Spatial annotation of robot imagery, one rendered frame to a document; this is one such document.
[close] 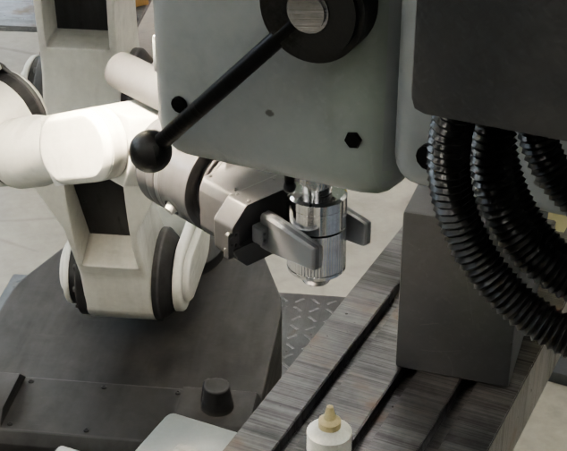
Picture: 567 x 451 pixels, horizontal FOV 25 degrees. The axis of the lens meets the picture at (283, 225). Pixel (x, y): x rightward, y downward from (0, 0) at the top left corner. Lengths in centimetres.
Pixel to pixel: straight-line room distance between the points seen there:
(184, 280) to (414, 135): 118
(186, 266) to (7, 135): 71
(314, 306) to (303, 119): 158
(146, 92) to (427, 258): 34
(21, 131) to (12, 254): 215
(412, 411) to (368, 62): 56
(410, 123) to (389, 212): 276
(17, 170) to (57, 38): 44
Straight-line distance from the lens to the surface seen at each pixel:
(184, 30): 88
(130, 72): 115
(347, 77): 84
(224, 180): 105
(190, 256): 197
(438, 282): 131
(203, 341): 204
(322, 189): 99
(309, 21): 80
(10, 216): 362
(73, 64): 169
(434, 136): 63
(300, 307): 243
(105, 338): 206
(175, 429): 142
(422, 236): 128
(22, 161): 129
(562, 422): 286
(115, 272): 191
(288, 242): 100
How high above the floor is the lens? 173
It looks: 30 degrees down
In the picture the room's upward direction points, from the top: straight up
